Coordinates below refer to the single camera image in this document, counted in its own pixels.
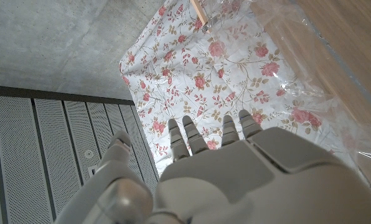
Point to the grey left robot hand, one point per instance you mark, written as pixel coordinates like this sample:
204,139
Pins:
235,180

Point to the transparent cling film sheet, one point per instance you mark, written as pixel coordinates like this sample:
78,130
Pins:
303,62

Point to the small metal binder clip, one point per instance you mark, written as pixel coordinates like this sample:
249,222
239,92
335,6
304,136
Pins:
211,23

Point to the wooden stick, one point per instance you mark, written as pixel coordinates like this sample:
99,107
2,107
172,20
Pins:
200,12

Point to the floral print curtain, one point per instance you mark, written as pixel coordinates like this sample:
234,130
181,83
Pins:
210,81

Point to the grey perforated wall panel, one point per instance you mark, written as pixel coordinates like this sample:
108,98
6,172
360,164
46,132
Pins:
48,149

